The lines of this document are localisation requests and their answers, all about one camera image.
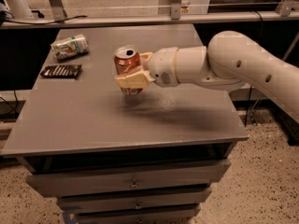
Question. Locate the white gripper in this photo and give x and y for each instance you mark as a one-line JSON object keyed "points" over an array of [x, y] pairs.
{"points": [[163, 66]]}

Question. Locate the red coke can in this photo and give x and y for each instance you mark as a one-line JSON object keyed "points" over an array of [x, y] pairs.
{"points": [[126, 58]]}

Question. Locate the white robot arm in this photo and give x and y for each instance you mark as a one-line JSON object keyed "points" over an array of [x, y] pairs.
{"points": [[228, 62]]}

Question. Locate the crushed green white can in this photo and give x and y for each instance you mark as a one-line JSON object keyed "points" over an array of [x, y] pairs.
{"points": [[70, 47]]}

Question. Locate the dark rxbar chocolate bar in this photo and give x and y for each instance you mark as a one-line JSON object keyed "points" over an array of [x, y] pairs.
{"points": [[61, 71]]}

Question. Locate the grey drawer cabinet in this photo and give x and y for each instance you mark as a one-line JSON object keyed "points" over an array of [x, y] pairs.
{"points": [[85, 124]]}

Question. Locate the top grey drawer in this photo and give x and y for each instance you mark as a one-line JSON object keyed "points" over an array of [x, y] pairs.
{"points": [[129, 178]]}

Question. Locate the grey drawer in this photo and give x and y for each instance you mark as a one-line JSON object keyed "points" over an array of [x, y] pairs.
{"points": [[134, 200], [129, 178], [139, 216]]}

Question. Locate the middle grey drawer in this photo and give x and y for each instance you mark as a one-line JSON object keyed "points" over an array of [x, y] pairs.
{"points": [[134, 200]]}

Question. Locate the white pipe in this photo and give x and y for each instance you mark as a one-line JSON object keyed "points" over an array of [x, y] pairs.
{"points": [[20, 9]]}

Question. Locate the bottom grey drawer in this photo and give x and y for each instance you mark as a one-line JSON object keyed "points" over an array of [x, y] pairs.
{"points": [[139, 216]]}

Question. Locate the grey metal rail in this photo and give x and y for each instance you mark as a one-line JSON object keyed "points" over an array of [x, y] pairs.
{"points": [[89, 22]]}

